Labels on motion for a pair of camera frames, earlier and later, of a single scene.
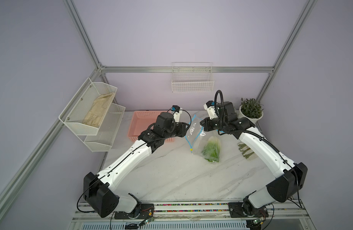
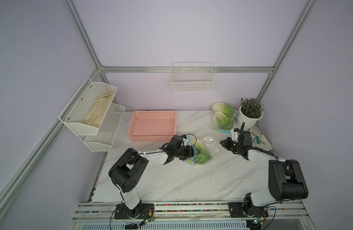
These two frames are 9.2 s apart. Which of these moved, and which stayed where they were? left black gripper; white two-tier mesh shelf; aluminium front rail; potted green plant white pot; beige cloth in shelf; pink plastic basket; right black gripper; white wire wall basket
Moved: left black gripper; right black gripper
Stayed: beige cloth in shelf; pink plastic basket; aluminium front rail; white wire wall basket; white two-tier mesh shelf; potted green plant white pot
